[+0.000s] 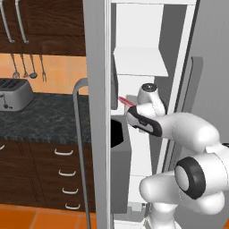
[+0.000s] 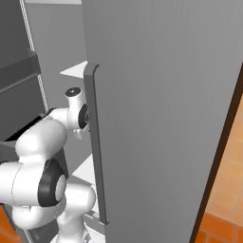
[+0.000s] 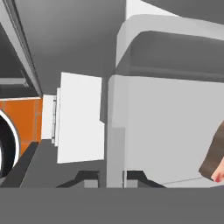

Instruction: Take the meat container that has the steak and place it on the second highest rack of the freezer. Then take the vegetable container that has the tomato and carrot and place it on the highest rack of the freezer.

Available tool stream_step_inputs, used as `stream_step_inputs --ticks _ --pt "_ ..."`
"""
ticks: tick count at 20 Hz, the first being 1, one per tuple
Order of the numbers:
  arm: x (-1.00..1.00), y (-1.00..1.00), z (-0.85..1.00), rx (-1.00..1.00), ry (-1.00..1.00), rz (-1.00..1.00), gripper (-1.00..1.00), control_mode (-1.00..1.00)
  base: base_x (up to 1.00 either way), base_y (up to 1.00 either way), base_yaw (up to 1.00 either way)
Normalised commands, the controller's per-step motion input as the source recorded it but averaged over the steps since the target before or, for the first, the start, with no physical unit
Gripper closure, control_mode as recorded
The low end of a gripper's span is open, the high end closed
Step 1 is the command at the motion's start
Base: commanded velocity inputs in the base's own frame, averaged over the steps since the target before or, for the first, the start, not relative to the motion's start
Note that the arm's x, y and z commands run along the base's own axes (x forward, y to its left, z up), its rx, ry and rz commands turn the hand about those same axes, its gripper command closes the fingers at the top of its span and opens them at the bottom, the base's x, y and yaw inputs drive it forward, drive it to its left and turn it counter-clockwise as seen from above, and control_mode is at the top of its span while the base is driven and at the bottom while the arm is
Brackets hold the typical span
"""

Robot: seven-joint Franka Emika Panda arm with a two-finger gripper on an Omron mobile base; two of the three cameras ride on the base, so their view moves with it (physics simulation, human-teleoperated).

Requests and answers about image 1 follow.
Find red meat piece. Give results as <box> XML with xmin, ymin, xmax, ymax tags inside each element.
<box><xmin>118</xmin><ymin>95</ymin><xmax>136</xmax><ymax>108</ymax></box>

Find grey open freezer door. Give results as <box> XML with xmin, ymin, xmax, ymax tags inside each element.
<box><xmin>82</xmin><ymin>0</ymin><xmax>113</xmax><ymax>229</ymax></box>

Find white freezer rack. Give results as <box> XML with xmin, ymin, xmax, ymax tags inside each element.
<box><xmin>113</xmin><ymin>46</ymin><xmax>170</xmax><ymax>78</ymax></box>

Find white freezer interior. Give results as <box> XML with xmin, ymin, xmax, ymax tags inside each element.
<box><xmin>110</xmin><ymin>0</ymin><xmax>199</xmax><ymax>229</ymax></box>

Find dark door shelf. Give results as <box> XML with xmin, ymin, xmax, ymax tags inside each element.
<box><xmin>110</xmin><ymin>69</ymin><xmax>120</xmax><ymax>110</ymax></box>

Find grey door bin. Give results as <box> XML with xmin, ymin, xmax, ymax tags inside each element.
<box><xmin>110</xmin><ymin>115</ymin><xmax>132</xmax><ymax>216</ymax></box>

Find hanging grey fork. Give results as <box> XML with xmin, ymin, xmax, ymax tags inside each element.
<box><xmin>38</xmin><ymin>54</ymin><xmax>48</xmax><ymax>83</ymax></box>

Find hanging grey ladle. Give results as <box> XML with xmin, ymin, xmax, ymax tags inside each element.
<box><xmin>28</xmin><ymin>54</ymin><xmax>39</xmax><ymax>80</ymax></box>

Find hanging grey spoon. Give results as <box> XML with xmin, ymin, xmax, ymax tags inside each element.
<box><xmin>19</xmin><ymin>53</ymin><xmax>30</xmax><ymax>79</ymax></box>

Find dark brown base cupboards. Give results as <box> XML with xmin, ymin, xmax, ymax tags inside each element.
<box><xmin>0</xmin><ymin>139</ymin><xmax>97</xmax><ymax>214</ymax></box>

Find silver toaster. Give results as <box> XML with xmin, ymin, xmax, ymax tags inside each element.
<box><xmin>0</xmin><ymin>78</ymin><xmax>36</xmax><ymax>113</ymax></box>

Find grey closed fridge door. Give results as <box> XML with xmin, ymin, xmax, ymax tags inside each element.
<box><xmin>165</xmin><ymin>0</ymin><xmax>229</xmax><ymax>229</ymax></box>

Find grey curved door handle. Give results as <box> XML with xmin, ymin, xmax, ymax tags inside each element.
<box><xmin>72</xmin><ymin>77</ymin><xmax>91</xmax><ymax>229</ymax></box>

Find grey fridge door handle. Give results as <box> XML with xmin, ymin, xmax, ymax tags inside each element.
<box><xmin>182</xmin><ymin>55</ymin><xmax>205</xmax><ymax>115</ymax></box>

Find dark brown wall cupboards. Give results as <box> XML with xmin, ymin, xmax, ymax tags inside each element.
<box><xmin>0</xmin><ymin>0</ymin><xmax>87</xmax><ymax>57</ymax></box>

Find silver cupboard handle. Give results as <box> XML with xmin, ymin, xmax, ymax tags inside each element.
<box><xmin>13</xmin><ymin>0</ymin><xmax>30</xmax><ymax>45</ymax></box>
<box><xmin>0</xmin><ymin>0</ymin><xmax>16</xmax><ymax>44</ymax></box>

